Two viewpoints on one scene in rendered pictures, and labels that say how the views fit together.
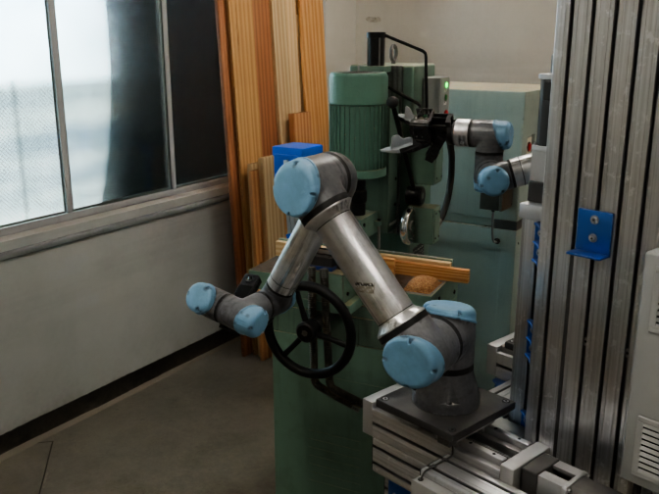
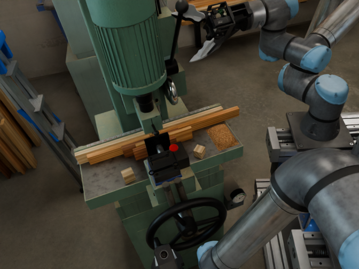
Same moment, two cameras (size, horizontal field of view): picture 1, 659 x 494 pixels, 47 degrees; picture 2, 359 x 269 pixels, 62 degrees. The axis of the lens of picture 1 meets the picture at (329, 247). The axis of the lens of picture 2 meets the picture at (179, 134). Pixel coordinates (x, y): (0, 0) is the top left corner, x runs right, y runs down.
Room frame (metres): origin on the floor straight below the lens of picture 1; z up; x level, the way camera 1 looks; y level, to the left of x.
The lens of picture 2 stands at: (1.60, 0.35, 1.74)
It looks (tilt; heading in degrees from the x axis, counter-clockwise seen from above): 45 degrees down; 321
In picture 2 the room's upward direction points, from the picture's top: 9 degrees counter-clockwise
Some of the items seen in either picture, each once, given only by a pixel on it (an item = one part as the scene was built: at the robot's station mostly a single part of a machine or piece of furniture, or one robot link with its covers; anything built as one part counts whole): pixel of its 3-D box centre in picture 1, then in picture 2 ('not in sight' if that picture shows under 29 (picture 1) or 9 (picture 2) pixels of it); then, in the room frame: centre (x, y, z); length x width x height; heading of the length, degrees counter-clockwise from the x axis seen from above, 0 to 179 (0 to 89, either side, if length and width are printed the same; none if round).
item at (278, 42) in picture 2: (488, 172); (275, 42); (2.03, -0.43, 1.25); 0.11 x 0.08 x 0.11; 173
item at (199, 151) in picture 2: not in sight; (199, 151); (2.12, -0.15, 0.92); 0.03 x 0.03 x 0.03; 18
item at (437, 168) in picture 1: (427, 159); (163, 32); (2.43, -0.32, 1.23); 0.09 x 0.08 x 0.15; 155
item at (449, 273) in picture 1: (372, 264); (166, 134); (2.28, -0.13, 0.92); 0.62 x 0.02 x 0.04; 65
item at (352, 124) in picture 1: (358, 124); (129, 35); (2.30, -0.09, 1.35); 0.18 x 0.18 x 0.31
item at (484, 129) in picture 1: (490, 135); (275, 10); (2.05, -0.43, 1.35); 0.11 x 0.08 x 0.09; 65
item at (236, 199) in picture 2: not in sight; (237, 196); (2.00, -0.23, 0.65); 0.06 x 0.04 x 0.08; 65
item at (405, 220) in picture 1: (408, 225); (170, 90); (2.37, -0.25, 1.02); 0.12 x 0.03 x 0.12; 155
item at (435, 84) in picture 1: (435, 101); not in sight; (2.53, -0.35, 1.40); 0.10 x 0.06 x 0.16; 155
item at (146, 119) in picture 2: (360, 227); (148, 114); (2.32, -0.10, 1.03); 0.14 x 0.07 x 0.09; 155
